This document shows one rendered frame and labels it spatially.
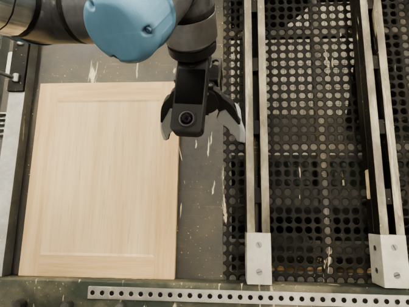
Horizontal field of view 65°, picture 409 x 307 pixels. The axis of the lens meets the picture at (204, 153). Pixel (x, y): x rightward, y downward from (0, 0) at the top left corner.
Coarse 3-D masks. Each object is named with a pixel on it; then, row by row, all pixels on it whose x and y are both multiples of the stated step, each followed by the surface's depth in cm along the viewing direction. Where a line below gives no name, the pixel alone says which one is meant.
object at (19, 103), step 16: (32, 48) 101; (32, 64) 101; (32, 80) 101; (16, 96) 97; (16, 112) 96; (16, 128) 95; (16, 144) 94; (0, 160) 93; (16, 160) 93; (0, 176) 92; (16, 176) 93; (0, 192) 92; (16, 192) 93; (0, 208) 91; (16, 208) 93; (0, 224) 90; (16, 224) 93; (0, 240) 89; (0, 256) 88; (0, 272) 87
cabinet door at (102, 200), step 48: (48, 96) 99; (96, 96) 97; (144, 96) 96; (48, 144) 96; (96, 144) 95; (144, 144) 94; (48, 192) 93; (96, 192) 92; (144, 192) 91; (48, 240) 90; (96, 240) 90; (144, 240) 89
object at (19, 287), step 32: (0, 288) 85; (32, 288) 85; (64, 288) 84; (192, 288) 82; (224, 288) 82; (256, 288) 81; (288, 288) 81; (320, 288) 80; (352, 288) 80; (384, 288) 80
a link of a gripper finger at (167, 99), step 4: (168, 96) 52; (172, 96) 51; (164, 100) 53; (168, 100) 52; (172, 100) 52; (164, 104) 53; (168, 104) 53; (172, 104) 53; (164, 108) 54; (168, 108) 53; (164, 112) 54; (164, 116) 55
